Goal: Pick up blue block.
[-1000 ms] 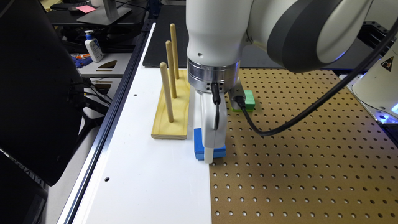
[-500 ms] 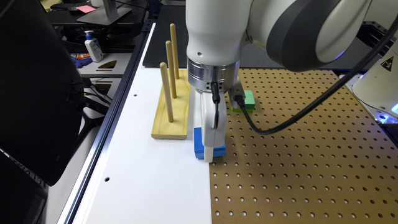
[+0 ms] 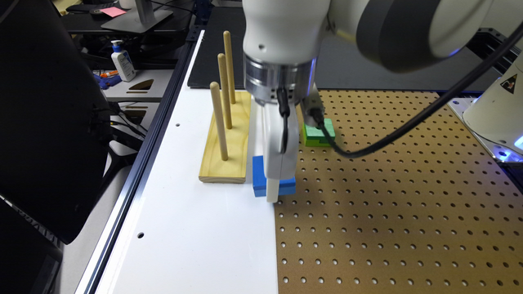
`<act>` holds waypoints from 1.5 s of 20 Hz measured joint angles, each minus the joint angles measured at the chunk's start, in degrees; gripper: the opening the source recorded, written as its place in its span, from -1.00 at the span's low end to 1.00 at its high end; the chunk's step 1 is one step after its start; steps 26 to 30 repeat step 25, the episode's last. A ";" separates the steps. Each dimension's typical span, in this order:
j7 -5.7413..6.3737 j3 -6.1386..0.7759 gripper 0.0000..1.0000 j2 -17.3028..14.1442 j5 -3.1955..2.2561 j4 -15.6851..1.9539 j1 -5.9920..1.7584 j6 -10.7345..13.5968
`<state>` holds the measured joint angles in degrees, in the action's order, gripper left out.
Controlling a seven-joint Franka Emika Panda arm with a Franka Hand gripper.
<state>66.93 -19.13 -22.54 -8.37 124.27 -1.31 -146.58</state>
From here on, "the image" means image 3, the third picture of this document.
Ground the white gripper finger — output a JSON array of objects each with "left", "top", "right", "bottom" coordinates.
[{"left": 266, "top": 178, "right": 279, "bottom": 203}]

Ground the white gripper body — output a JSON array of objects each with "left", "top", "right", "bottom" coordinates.
[{"left": 260, "top": 88, "right": 302, "bottom": 180}]

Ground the blue square block with hole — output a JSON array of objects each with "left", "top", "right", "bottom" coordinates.
[{"left": 253, "top": 155, "right": 296, "bottom": 197}]

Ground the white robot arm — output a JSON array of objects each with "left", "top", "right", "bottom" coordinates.
[{"left": 243, "top": 0, "right": 492, "bottom": 203}]

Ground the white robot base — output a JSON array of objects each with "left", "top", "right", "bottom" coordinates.
[{"left": 448, "top": 56, "right": 522, "bottom": 165}]

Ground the green square block with hole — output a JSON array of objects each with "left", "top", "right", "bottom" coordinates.
[{"left": 302, "top": 118, "right": 336, "bottom": 147}]

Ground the wooden peg base board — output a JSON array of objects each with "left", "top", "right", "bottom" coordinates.
[{"left": 199, "top": 91, "right": 252, "bottom": 184}]

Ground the front wooden peg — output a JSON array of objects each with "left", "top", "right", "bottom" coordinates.
[{"left": 210, "top": 82, "right": 229, "bottom": 161}]

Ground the wooden peg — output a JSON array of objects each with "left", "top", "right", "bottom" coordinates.
[
  {"left": 210, "top": 82, "right": 229, "bottom": 161},
  {"left": 222, "top": 30, "right": 236, "bottom": 104},
  {"left": 217, "top": 53, "right": 232, "bottom": 129}
]

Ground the black mat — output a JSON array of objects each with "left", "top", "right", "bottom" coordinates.
[{"left": 188, "top": 7, "right": 482, "bottom": 91}]

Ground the middle wooden peg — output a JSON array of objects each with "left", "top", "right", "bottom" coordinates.
[{"left": 217, "top": 53, "right": 232, "bottom": 129}]

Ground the rear wooden peg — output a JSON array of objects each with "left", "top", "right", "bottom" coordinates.
[{"left": 222, "top": 30, "right": 236, "bottom": 104}]

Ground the brown perforated pegboard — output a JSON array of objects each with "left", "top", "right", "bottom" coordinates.
[{"left": 275, "top": 107, "right": 522, "bottom": 293}]

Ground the white lotion pump bottle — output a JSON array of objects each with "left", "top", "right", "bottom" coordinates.
[{"left": 111, "top": 40, "right": 136, "bottom": 82}]

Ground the blue glue gun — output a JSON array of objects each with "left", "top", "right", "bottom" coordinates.
[{"left": 94, "top": 74, "right": 122, "bottom": 90}]

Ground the silver monitor stand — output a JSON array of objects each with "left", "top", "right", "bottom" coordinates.
[{"left": 101, "top": 0, "right": 172, "bottom": 33}]

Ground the pink sticky note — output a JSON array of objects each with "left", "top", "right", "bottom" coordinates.
[{"left": 101, "top": 7, "right": 127, "bottom": 18}]

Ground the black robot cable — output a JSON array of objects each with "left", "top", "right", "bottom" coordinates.
[{"left": 275, "top": 20, "right": 523, "bottom": 159}]

